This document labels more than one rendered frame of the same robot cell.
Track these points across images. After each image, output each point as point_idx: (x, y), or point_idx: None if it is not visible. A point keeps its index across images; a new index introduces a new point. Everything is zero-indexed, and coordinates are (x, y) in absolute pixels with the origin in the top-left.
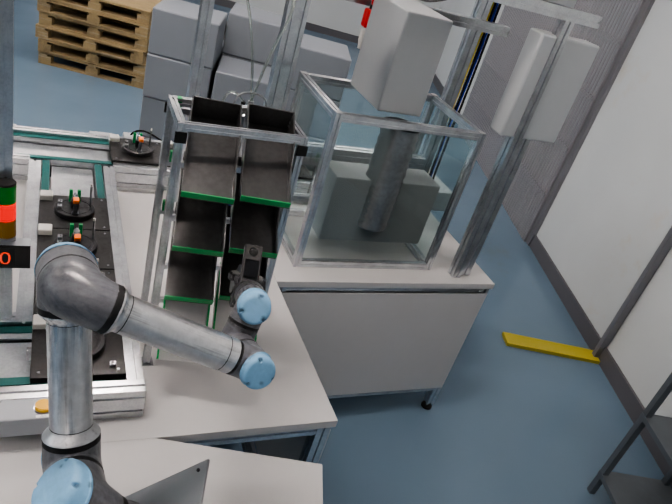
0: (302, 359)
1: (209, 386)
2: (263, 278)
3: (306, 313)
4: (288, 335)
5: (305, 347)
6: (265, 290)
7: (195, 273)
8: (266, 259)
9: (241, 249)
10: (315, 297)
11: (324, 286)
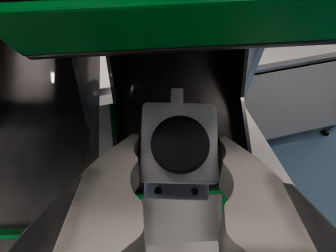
0: (275, 173)
1: (162, 246)
2: (318, 229)
3: (249, 93)
4: (249, 137)
5: (273, 152)
6: (251, 153)
7: (46, 131)
8: (243, 52)
9: (86, 2)
10: (259, 78)
11: (269, 67)
